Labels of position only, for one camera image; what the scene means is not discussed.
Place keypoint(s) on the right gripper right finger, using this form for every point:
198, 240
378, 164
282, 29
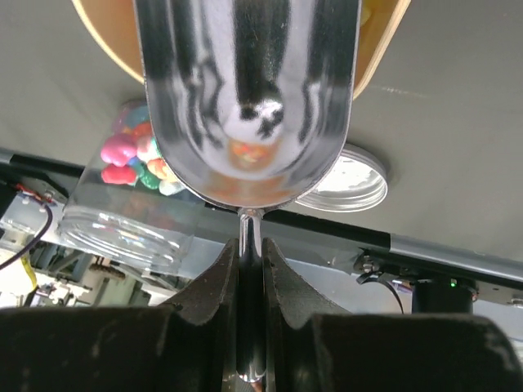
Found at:
294, 358

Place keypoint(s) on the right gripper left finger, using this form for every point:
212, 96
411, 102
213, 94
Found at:
199, 346

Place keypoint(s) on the metal candy scoop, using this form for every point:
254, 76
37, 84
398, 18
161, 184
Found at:
250, 103

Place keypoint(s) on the beige tray of jelly candies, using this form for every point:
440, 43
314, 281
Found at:
112, 26

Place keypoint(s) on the clear plastic jar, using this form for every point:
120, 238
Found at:
128, 205

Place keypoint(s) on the silver jar lid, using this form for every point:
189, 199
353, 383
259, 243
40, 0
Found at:
357, 182

